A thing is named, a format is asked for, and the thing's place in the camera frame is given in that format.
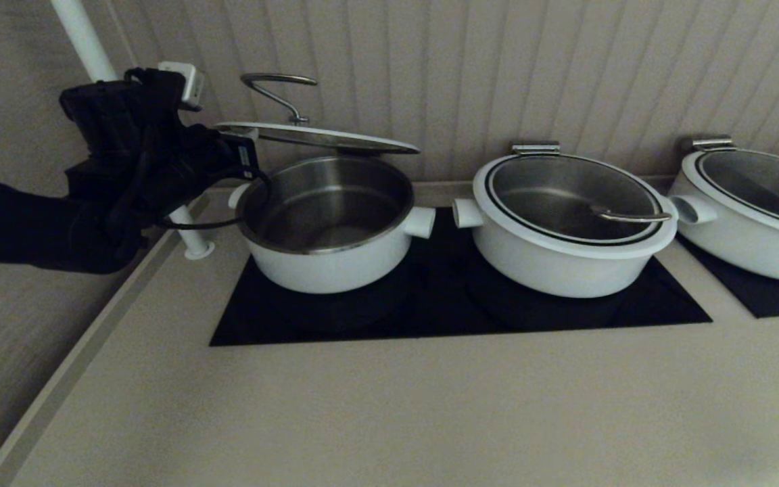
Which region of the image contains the glass lid with white rim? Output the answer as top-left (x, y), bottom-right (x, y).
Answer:
top-left (472, 154), bottom-right (680, 260)
top-left (682, 149), bottom-right (779, 242)
top-left (212, 73), bottom-right (421, 156)

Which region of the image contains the white pot with side handles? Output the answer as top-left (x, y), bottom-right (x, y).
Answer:
top-left (668, 149), bottom-right (779, 283)
top-left (229, 156), bottom-right (437, 294)
top-left (452, 154), bottom-right (681, 299)

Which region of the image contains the stainless steel inner pan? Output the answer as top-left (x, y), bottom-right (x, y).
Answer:
top-left (236, 157), bottom-right (415, 256)

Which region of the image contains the white round pole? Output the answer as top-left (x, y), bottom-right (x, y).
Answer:
top-left (50, 0), bottom-right (216, 261)

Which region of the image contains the wide black glass cooktop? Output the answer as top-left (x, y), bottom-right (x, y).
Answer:
top-left (209, 206), bottom-right (713, 348)

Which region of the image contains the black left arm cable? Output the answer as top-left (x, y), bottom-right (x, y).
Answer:
top-left (156, 169), bottom-right (273, 231)

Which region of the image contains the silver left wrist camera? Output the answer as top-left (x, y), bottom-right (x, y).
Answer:
top-left (158, 62), bottom-right (206, 110)

